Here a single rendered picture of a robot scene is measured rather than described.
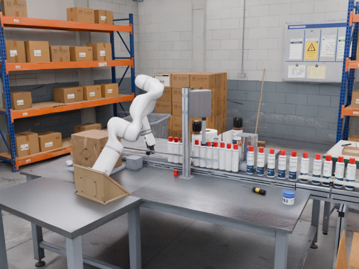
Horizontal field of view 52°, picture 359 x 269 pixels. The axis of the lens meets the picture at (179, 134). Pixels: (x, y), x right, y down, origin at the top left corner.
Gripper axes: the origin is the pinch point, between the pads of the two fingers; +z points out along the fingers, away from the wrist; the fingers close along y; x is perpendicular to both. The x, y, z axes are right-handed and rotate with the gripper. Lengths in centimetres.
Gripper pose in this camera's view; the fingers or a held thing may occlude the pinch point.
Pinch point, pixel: (153, 151)
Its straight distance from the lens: 303.4
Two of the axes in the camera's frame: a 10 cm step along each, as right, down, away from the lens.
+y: 4.8, -1.9, 8.6
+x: -8.2, 2.4, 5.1
